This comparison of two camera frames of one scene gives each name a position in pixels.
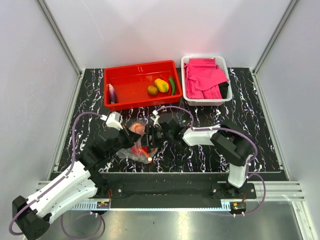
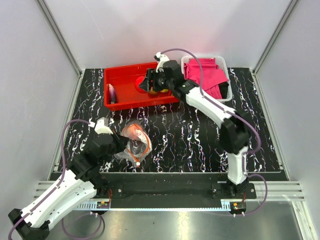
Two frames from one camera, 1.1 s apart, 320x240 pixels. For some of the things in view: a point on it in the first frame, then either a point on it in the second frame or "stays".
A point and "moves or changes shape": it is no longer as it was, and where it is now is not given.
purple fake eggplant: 112,93 stays
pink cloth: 202,77 stays
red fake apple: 140,150 to 139,80
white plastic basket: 221,63 stays
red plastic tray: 131,83 stays
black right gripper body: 158,136 to 159,82
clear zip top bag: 139,151 moves or changes shape
